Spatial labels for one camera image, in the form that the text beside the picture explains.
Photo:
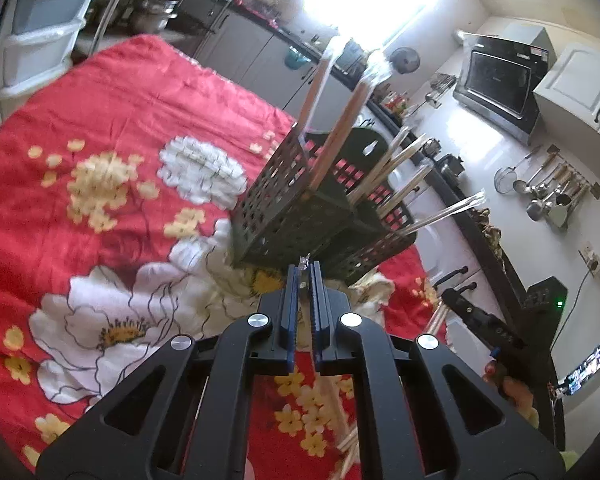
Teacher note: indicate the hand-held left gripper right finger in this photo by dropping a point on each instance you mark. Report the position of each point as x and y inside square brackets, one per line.
[318, 305]

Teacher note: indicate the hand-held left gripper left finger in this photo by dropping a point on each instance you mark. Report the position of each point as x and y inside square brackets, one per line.
[292, 305]

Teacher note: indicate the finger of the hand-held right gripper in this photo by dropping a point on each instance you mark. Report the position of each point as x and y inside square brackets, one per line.
[460, 305]

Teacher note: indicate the wooden chopsticks pair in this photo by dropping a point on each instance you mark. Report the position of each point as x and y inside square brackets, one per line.
[450, 210]
[437, 320]
[410, 185]
[340, 130]
[405, 152]
[312, 95]
[380, 170]

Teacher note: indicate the dark green utensil basket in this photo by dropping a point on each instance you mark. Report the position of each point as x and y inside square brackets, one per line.
[275, 200]

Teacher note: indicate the pile of chopsticks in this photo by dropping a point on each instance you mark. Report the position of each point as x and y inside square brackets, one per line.
[351, 455]

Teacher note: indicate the person's right hand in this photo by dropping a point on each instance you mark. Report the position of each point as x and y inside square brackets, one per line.
[517, 395]

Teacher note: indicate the wooden chopsticks in basket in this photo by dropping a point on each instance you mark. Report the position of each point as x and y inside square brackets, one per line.
[440, 255]

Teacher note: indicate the black device with green light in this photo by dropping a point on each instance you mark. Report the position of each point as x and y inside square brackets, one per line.
[545, 295]

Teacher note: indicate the smartphone with lit screen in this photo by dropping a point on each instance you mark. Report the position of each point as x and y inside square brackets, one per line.
[587, 370]

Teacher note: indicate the dark green kettle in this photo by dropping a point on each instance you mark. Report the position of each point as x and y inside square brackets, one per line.
[450, 164]

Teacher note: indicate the row of hanging ladles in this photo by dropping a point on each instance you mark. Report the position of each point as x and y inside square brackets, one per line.
[555, 190]

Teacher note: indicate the steel kettle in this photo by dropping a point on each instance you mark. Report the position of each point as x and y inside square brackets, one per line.
[430, 147]

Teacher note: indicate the group of sauce bottles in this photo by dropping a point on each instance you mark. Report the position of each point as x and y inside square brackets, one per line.
[397, 104]

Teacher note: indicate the teal plastic bag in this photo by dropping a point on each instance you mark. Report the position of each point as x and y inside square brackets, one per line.
[296, 57]

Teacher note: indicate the white base cabinets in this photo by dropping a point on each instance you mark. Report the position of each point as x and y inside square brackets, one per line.
[250, 50]

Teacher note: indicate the red floral tablecloth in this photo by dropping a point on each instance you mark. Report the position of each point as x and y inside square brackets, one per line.
[105, 110]

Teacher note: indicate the steel cooking pot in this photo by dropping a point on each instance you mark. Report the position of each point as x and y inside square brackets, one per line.
[152, 12]

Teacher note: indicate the white plastic drawer unit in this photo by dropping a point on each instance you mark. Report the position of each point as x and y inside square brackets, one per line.
[45, 25]

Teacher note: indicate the wall power socket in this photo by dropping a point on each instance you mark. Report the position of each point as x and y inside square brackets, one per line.
[591, 258]

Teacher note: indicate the white wall cabinet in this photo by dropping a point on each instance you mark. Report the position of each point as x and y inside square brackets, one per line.
[580, 90]

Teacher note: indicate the small wall fan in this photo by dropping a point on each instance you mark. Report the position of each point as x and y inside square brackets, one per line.
[405, 60]

